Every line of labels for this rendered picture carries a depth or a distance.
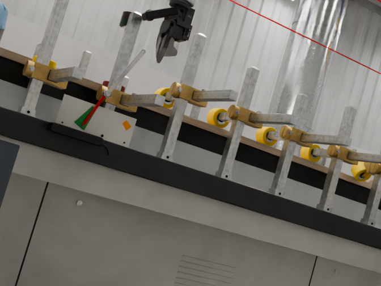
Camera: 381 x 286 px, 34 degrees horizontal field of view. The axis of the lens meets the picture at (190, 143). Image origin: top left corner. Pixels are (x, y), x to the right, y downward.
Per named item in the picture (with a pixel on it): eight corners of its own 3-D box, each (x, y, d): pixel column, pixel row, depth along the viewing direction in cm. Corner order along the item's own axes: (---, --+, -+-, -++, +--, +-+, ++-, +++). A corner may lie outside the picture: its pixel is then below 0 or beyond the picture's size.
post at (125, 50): (101, 151, 205) (143, 13, 209) (92, 148, 203) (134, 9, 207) (98, 151, 208) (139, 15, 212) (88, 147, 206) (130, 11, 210)
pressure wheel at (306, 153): (304, 152, 271) (314, 166, 273) (316, 140, 273) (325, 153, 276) (296, 152, 276) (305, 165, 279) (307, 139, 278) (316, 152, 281)
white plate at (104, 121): (128, 147, 208) (137, 119, 209) (55, 123, 196) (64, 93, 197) (127, 147, 208) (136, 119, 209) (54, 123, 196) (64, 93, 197)
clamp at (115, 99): (136, 112, 209) (140, 98, 209) (99, 99, 202) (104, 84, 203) (129, 112, 214) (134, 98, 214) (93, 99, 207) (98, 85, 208)
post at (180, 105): (169, 165, 216) (207, 35, 221) (160, 163, 215) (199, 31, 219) (164, 165, 219) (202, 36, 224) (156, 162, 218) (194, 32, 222)
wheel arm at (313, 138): (350, 147, 221) (353, 137, 221) (343, 144, 220) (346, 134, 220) (269, 139, 265) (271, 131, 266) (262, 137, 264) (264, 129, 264)
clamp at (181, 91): (207, 107, 221) (211, 93, 221) (174, 95, 214) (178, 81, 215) (198, 107, 226) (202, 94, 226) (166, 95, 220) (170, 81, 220)
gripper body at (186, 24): (187, 42, 205) (198, 8, 207) (165, 32, 202) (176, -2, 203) (178, 44, 212) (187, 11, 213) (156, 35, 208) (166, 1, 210)
